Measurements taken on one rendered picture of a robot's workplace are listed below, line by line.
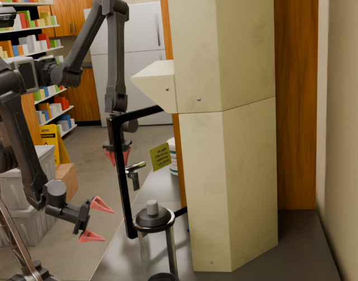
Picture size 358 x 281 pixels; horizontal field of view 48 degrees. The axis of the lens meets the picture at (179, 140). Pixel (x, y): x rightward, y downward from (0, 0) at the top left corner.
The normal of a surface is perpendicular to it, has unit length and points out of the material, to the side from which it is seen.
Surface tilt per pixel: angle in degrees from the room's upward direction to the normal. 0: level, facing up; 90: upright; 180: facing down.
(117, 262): 0
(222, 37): 90
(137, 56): 90
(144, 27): 90
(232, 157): 90
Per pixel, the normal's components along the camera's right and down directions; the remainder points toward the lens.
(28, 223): -0.12, 0.40
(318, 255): -0.09, -0.95
